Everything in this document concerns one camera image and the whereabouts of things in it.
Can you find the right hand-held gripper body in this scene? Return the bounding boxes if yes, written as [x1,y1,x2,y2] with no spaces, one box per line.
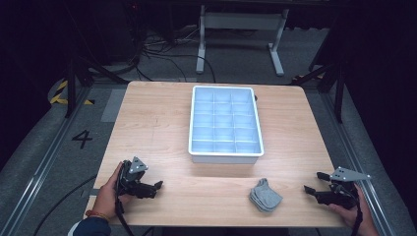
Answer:
[314,166,372,211]

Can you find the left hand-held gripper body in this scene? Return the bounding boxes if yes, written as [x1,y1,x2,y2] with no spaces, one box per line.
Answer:
[116,156,158,200]

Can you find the person's right hand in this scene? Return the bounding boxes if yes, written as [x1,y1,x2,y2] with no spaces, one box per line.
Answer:
[328,183,379,236]

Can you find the person's left hand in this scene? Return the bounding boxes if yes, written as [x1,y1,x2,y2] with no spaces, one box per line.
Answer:
[92,161,133,220]

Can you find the grey folded socks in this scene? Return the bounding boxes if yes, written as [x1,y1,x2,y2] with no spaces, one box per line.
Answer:
[248,177,284,213]

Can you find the black tripod stand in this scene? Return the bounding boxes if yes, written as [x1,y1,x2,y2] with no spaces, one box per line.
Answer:
[64,57,130,119]
[290,60,346,125]

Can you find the white divided storage box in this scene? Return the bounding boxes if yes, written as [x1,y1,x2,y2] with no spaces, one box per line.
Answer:
[187,85,266,165]

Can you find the yellow black hazard tape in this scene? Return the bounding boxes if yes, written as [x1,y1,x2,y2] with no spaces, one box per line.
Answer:
[48,80,96,106]

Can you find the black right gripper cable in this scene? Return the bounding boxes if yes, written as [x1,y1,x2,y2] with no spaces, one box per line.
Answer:
[351,193,364,236]

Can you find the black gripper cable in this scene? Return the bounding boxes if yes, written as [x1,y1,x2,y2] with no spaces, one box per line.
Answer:
[114,161,137,236]
[351,193,364,236]

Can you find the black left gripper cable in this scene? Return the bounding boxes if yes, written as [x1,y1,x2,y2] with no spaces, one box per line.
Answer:
[114,161,137,236]

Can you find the aluminium floor rail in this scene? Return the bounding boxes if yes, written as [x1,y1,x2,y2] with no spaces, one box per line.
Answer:
[0,86,93,236]
[319,88,396,236]

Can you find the orange bracelet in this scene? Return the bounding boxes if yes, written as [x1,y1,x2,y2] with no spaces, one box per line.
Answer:
[85,209,110,221]

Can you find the black floor cable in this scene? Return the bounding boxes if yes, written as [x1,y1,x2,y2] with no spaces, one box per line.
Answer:
[31,174,98,236]

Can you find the bundle of black floor cables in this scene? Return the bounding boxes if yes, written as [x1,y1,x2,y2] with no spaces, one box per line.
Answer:
[111,0,217,84]

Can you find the white metal table frame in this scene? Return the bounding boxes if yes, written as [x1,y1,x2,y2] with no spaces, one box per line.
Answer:
[195,4,290,78]

